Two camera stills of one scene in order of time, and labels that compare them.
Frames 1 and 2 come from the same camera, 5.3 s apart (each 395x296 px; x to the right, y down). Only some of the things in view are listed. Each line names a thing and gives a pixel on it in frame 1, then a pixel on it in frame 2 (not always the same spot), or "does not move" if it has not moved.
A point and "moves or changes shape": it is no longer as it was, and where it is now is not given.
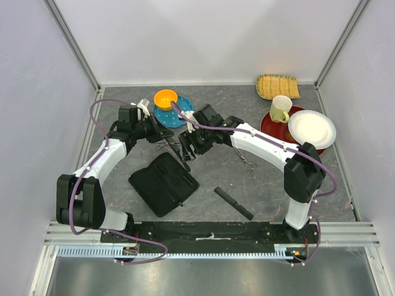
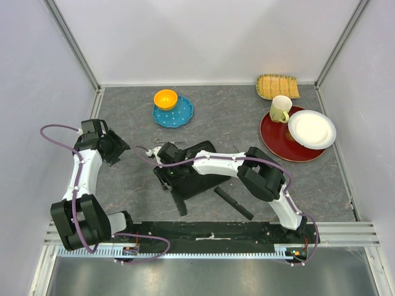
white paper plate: [309, 126] does not move
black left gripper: [158, 130] → [120, 146]
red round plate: [279, 130] does not move
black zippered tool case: [164, 185] moves or changes shape
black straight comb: [234, 203] does not move
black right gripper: [186, 139] → [167, 182]
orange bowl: [163, 98] does not move
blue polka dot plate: [170, 118] does not move
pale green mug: [280, 106] does not move
